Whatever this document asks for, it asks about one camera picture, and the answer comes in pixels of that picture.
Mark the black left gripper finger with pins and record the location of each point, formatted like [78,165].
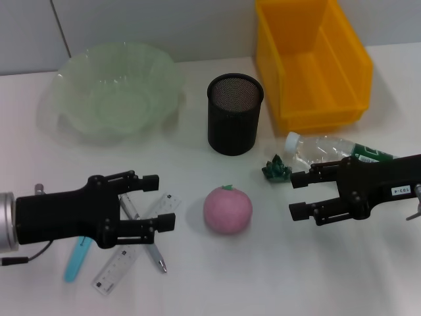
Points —
[149,182]
[164,222]

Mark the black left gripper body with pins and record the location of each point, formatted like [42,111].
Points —
[59,217]

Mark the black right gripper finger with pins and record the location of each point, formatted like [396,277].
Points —
[301,179]
[299,211]

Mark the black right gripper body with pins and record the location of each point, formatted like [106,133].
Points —
[378,184]

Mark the clear green-label water bottle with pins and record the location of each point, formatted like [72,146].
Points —
[322,148]

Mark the pink peach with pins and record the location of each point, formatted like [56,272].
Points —
[227,210]

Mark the grey white pen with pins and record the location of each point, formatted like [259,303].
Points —
[130,207]

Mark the blue scissors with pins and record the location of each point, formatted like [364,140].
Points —
[75,263]

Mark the transparent plastic ruler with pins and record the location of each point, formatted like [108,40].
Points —
[112,270]

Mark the black mesh pen holder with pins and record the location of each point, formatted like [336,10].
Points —
[233,128]

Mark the green glass fruit bowl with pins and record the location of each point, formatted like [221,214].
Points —
[108,92]

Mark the yellow plastic bin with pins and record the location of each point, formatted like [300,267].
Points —
[315,82]

